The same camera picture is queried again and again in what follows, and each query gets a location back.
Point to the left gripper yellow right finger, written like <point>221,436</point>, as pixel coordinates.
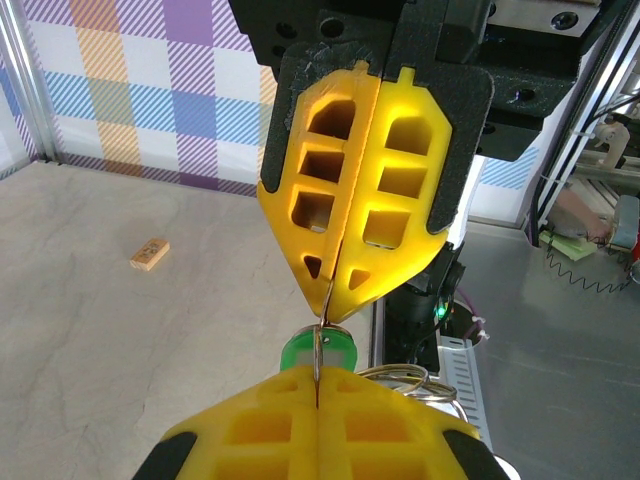
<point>385,430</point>

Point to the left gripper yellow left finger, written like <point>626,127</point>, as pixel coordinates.
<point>270,430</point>

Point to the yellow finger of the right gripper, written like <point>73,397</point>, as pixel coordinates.
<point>440,165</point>
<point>290,175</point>

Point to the metal keyring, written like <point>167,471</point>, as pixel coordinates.
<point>318,370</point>

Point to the green plastic key tag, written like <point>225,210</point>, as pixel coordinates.
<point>295,352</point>

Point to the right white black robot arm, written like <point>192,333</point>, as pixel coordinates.
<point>415,320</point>

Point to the person's hand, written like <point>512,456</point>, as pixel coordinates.
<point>575,215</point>

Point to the green sticky note pad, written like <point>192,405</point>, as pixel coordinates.
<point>567,246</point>

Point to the small wooden block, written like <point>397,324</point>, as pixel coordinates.
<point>149,255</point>

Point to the aluminium frame post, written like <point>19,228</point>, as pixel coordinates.
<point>600,80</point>
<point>25,75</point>

